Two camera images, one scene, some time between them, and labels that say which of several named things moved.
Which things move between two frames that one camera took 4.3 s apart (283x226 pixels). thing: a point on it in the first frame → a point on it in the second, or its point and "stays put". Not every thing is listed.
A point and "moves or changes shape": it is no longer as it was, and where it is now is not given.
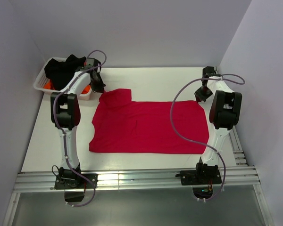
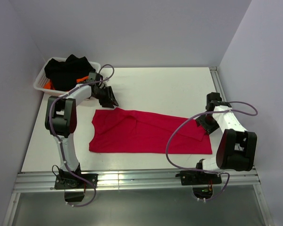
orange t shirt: [48, 85] stays put
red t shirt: [121, 125] moves or changes shape
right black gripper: [199, 97] → [209, 128]
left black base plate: [75, 181] stays put
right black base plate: [200, 176] stays put
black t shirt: [61, 73] stays put
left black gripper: [99, 88] → [110, 99]
